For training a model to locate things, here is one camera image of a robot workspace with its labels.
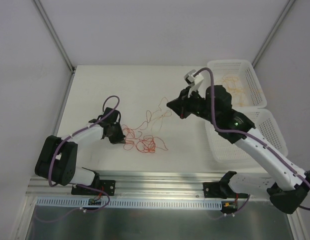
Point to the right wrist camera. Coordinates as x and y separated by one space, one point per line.
193 81

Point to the near white plastic basket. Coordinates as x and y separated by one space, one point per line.
224 152

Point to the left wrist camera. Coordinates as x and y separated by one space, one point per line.
118 119

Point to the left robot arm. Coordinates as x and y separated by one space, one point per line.
57 161

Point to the white plastic basket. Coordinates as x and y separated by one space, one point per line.
239 79
224 152

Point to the white slotted cable duct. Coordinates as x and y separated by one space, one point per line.
130 203

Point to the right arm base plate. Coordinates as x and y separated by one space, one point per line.
211 190

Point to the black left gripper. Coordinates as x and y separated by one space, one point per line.
115 132

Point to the left aluminium frame post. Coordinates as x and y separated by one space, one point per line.
52 32

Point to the right aluminium frame post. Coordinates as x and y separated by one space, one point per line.
273 31

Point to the aluminium mounting rail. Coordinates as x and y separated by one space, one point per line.
145 185

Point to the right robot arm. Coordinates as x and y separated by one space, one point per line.
286 186

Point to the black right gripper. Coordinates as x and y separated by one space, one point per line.
184 104

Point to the aluminium frame post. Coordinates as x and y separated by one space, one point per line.
273 31
52 32

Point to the red orange wire ball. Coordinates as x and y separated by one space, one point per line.
136 139

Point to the far white plastic basket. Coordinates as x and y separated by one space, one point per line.
239 79

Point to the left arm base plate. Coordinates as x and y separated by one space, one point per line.
108 186

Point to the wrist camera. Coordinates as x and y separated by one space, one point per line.
118 119
193 81

